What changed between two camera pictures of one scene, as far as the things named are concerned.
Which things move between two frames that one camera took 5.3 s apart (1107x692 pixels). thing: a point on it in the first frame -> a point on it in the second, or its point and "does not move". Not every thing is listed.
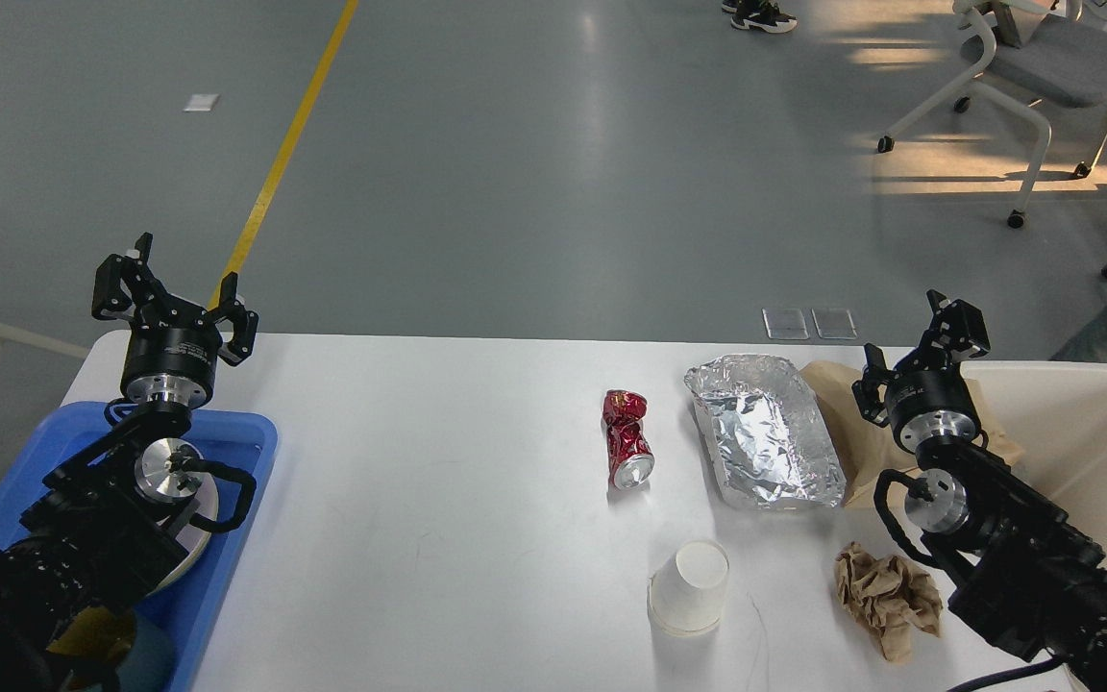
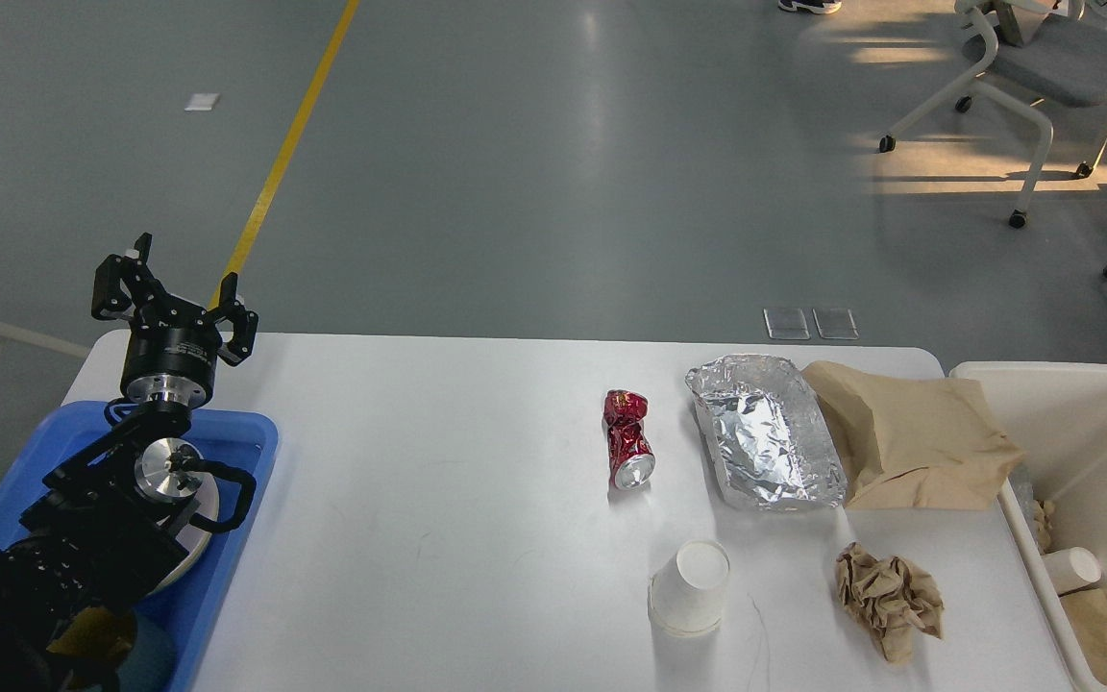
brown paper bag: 862,447 does not move
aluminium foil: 772,445 does not move
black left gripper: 172,348 does not move
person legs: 760,14 -> 818,7
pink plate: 194,537 does not move
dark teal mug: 97,632 -> 151,663
